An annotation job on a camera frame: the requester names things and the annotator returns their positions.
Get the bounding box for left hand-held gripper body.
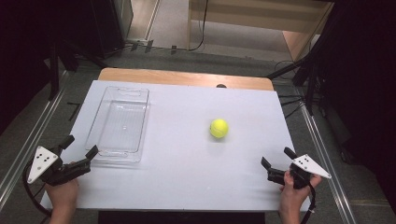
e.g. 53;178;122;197
26;146;92;188

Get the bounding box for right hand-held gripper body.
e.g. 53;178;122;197
266;153;332;190

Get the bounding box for person's right hand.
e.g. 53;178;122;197
278;170;323;216

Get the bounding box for person's left hand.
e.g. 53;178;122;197
44;178;79;217

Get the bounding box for clear plastic tray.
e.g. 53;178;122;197
84;86;151;164

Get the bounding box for yellow tennis ball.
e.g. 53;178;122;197
209;118;230;139

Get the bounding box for black tripod stand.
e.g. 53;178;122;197
46;38;110;102
265;46;325;117

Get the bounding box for white table cover board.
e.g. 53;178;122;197
39;79;312;213

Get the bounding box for black curtain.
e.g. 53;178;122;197
0;0;97;134
306;0;396;216

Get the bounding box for black cabinet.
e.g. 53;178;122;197
89;0;134;59

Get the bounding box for light wooden desk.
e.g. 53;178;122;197
186;0;336;62

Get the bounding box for aluminium floor rail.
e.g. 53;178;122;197
0;70;70;206
299;101;359;224

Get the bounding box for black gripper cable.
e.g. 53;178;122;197
21;160;52;217
299;182;318;224

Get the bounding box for black floor cables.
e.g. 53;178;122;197
274;60;305;120

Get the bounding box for black hanging cable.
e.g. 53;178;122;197
187;0;209;52

